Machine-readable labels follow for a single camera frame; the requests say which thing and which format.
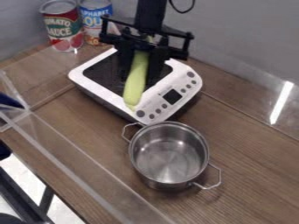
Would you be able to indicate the black metal table frame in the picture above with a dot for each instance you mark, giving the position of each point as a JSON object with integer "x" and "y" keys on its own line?
{"x": 30, "y": 212}

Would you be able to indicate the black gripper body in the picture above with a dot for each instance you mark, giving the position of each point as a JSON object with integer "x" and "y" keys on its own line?
{"x": 146, "y": 28}

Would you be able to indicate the dark blue object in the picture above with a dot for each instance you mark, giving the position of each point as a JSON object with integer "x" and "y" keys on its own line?
{"x": 8, "y": 102}

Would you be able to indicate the clear acrylic barrier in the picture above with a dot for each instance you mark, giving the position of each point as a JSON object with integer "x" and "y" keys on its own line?
{"x": 122, "y": 203}

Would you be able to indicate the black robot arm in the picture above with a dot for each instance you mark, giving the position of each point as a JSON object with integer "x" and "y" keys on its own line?
{"x": 142, "y": 33}

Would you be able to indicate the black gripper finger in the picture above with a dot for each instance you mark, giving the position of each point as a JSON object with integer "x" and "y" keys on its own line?
{"x": 125, "y": 49}
{"x": 157, "y": 57}

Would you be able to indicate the stainless steel pot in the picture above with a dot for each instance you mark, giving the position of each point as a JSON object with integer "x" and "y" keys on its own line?
{"x": 169, "y": 155}

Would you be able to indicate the alphabet soup can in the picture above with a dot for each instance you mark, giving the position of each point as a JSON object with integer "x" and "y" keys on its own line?
{"x": 92, "y": 9}

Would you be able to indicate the tomato sauce can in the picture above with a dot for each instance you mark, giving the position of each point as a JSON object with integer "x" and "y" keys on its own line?
{"x": 62, "y": 25}

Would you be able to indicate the white and black stove top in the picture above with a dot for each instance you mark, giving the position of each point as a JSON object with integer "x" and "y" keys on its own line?
{"x": 97, "y": 80}

